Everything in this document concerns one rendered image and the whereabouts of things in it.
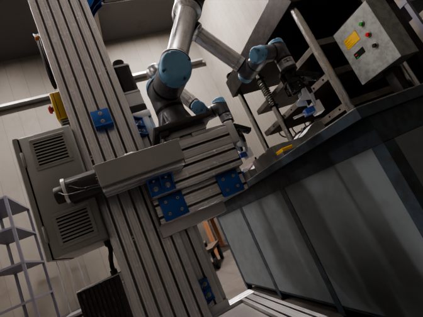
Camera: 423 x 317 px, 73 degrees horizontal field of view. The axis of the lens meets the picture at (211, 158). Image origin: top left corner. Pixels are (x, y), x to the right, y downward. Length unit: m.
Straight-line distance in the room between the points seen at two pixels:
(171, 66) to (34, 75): 8.63
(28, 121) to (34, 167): 7.73
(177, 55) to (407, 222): 0.92
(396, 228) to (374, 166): 0.21
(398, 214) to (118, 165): 0.89
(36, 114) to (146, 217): 7.93
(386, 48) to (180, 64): 1.34
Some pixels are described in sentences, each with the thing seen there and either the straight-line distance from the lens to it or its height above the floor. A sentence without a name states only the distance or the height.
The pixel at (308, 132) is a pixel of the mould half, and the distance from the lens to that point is 1.65.
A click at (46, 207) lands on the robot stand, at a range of 1.18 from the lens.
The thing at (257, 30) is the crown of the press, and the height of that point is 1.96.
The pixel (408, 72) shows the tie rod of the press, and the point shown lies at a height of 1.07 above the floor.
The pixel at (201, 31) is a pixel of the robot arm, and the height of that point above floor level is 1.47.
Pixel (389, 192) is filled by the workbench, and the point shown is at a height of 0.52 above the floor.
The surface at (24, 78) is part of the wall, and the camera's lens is 9.59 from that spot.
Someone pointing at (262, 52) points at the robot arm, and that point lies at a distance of 1.33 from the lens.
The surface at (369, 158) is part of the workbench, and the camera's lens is 1.07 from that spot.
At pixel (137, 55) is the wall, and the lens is 9.66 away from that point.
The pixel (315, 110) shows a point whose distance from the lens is 1.34.
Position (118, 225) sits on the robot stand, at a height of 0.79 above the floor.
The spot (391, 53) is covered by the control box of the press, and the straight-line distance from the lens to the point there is 2.02.
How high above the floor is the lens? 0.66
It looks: 12 degrees up
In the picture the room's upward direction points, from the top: 24 degrees counter-clockwise
